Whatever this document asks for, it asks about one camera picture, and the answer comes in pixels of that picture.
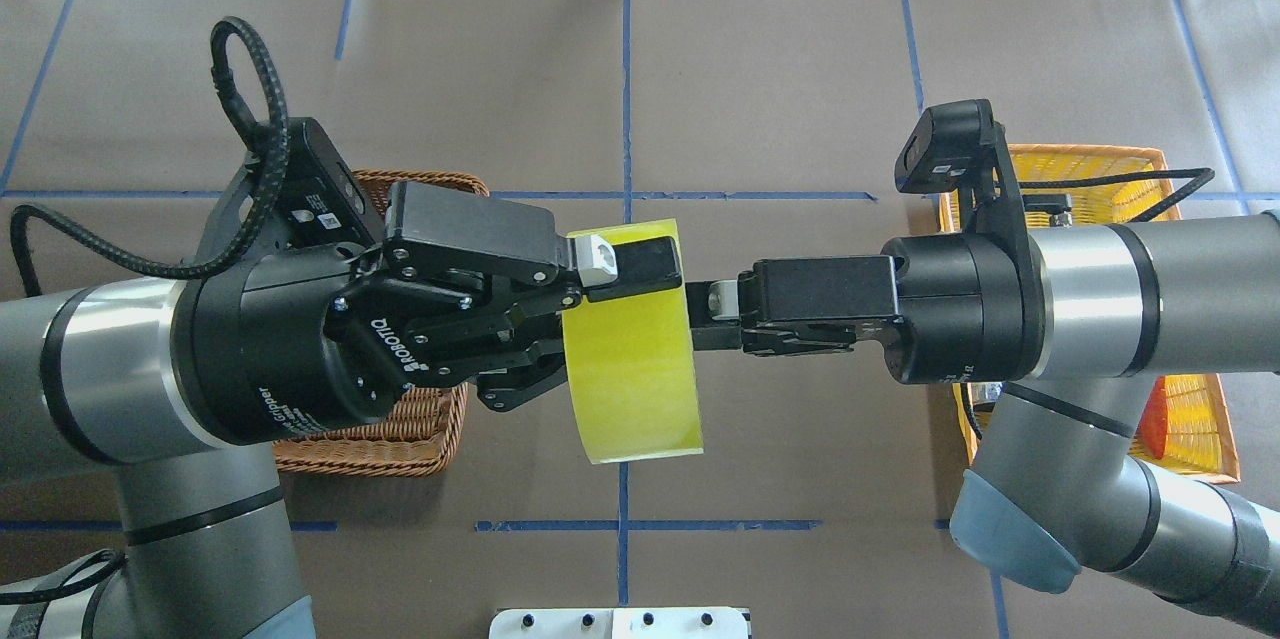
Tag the brown wicker basket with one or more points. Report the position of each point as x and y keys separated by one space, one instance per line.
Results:
x=419 y=438

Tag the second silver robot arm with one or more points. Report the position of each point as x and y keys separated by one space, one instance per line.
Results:
x=89 y=381

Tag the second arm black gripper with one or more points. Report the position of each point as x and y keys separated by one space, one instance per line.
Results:
x=274 y=349

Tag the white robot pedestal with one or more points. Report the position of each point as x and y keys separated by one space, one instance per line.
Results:
x=623 y=622

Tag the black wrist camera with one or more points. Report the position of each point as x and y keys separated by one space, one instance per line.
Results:
x=959 y=147

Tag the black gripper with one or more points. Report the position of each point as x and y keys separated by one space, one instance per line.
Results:
x=950 y=309

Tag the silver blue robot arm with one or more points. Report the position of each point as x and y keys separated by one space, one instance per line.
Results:
x=1075 y=325

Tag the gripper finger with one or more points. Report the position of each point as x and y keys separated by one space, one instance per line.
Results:
x=511 y=347
x=461 y=240

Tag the yellow packing tape roll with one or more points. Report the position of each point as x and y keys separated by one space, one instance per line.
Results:
x=628 y=346

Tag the toy carrot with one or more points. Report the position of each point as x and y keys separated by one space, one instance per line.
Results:
x=1153 y=428

